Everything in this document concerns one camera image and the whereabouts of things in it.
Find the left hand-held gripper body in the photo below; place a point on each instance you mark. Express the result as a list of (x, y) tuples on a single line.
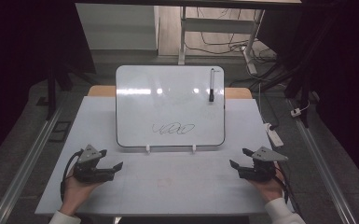
[(88, 169)]

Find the aluminium floor rail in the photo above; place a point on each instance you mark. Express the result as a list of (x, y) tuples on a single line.
[(323, 168), (24, 168)]

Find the person's left hand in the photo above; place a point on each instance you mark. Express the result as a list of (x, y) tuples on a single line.
[(74, 194)]

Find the white power strip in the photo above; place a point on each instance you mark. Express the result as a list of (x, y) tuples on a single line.
[(273, 135)]

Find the small white adapter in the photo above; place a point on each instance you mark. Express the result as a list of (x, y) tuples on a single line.
[(296, 112)]

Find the person's right hand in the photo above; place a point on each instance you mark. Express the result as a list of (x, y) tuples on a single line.
[(272, 189)]

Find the white plastic clip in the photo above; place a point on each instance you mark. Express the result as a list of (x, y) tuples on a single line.
[(148, 149)]

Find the black metal stand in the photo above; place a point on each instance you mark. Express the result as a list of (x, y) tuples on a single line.
[(52, 90)]

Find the white desk frame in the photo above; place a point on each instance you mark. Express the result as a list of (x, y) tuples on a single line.
[(217, 25)]

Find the black and white marker pen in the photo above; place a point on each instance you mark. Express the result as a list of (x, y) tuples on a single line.
[(211, 84)]

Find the white whiteboard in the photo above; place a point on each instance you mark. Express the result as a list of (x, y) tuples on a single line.
[(168, 102)]

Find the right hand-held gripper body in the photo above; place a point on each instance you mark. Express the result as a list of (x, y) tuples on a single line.
[(261, 169)]

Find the white whiteboard stand foot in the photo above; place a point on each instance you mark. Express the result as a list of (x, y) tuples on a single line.
[(194, 148)]

